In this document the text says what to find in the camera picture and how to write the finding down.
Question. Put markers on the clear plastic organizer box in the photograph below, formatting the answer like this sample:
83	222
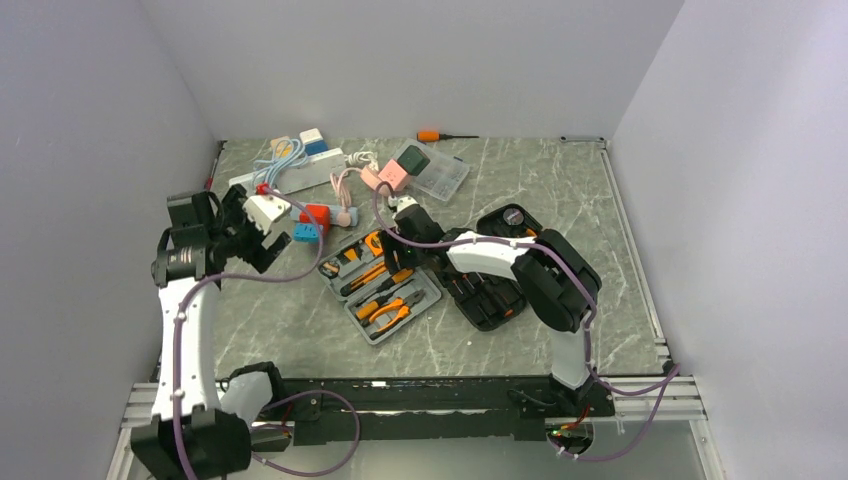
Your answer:
442	177

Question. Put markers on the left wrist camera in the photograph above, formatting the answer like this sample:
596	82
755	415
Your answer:
264	211

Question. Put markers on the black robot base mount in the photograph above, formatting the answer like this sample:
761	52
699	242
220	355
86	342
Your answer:
328	410

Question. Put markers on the grey tool case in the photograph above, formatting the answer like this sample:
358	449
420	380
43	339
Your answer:
379	302

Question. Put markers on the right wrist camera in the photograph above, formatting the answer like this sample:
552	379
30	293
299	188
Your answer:
403	202

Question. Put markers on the blue red pen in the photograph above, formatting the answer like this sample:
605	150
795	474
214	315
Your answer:
210	177

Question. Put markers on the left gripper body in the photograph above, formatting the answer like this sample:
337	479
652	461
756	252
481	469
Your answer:
242	238

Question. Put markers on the orange cube adapter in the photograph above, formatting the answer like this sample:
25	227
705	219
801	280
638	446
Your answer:
281	147

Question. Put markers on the dark green cube adapter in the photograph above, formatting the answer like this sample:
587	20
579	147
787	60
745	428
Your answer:
413	160

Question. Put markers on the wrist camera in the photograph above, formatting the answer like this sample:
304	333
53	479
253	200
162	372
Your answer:
264	211
403	202

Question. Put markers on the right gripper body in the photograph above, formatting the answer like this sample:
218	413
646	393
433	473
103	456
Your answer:
413	256

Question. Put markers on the light blue power strip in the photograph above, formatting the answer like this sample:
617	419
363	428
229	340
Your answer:
337	215

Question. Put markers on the black tool case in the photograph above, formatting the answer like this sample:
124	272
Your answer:
480	278

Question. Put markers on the orange handled screwdriver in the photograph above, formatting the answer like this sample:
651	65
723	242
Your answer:
436	136

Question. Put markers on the white power strip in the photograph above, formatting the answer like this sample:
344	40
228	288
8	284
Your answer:
312	171

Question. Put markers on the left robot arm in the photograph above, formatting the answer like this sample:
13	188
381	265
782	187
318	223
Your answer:
194	431

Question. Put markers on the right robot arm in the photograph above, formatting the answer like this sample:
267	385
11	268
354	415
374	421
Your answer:
554	279

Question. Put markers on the pink cube socket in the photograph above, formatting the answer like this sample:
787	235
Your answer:
396	177

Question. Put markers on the red cube adapter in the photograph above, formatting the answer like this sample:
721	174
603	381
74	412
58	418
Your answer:
314	216

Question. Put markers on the white and blue cube adapter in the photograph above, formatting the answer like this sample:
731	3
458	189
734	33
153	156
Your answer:
313	141

